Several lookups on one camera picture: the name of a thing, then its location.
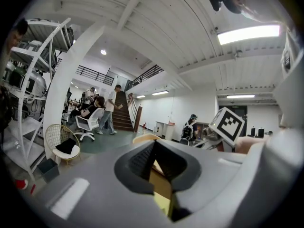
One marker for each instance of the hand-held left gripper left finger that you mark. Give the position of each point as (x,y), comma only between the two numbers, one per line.
(95,189)

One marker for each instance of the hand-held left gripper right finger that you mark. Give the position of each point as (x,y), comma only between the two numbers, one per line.
(225,179)

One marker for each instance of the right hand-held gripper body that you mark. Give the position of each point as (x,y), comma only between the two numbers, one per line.
(229,125)

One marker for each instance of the person's right forearm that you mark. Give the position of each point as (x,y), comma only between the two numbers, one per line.
(251,144)

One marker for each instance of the long ceiling light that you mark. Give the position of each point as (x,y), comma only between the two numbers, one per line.
(240,96)
(160,93)
(248,34)

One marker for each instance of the white seat cushion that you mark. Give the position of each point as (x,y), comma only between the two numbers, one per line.
(76,152)

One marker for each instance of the dark square bin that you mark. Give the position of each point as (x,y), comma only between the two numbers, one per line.
(48,171)

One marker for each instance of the black cushion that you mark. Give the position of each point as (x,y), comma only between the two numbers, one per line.
(66,146)

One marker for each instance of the white curved desk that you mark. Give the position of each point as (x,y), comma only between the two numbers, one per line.
(166,129)

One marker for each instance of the white office chair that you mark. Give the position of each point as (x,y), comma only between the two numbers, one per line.
(88,122)

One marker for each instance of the red shoe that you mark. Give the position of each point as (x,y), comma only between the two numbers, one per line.
(21,184)

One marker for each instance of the brown staircase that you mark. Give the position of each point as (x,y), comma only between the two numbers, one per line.
(121,117)

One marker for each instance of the red fire extinguisher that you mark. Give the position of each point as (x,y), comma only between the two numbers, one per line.
(145,125)

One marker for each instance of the black stair railing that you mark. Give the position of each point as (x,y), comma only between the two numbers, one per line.
(145,76)

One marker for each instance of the white metal shelf rack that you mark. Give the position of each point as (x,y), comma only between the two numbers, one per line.
(26,117)

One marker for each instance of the black balcony railing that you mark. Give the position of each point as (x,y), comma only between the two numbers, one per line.
(95,75)

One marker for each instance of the round ceiling light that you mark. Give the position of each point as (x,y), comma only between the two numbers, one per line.
(103,52)

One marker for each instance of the brown stair post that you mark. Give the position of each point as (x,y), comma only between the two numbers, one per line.
(138,117)

